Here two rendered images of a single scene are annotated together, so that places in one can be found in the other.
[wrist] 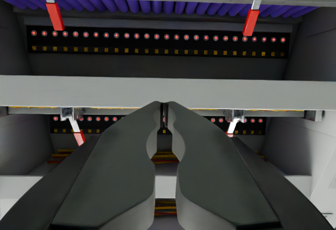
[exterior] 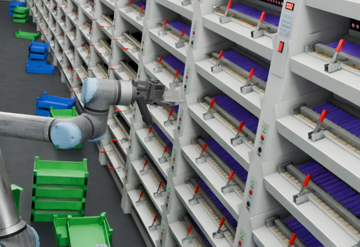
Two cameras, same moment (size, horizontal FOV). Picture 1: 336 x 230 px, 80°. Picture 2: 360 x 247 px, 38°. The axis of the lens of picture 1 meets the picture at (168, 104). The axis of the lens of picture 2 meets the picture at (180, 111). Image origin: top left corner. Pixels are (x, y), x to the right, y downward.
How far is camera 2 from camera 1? 1.91 m
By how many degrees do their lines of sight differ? 77
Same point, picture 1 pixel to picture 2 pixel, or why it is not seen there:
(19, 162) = not seen: hidden behind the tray
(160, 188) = (233, 35)
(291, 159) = not seen: hidden behind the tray
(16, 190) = (269, 52)
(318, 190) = (200, 20)
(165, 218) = not seen: outside the picture
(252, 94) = (210, 77)
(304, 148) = (211, 35)
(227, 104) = (212, 76)
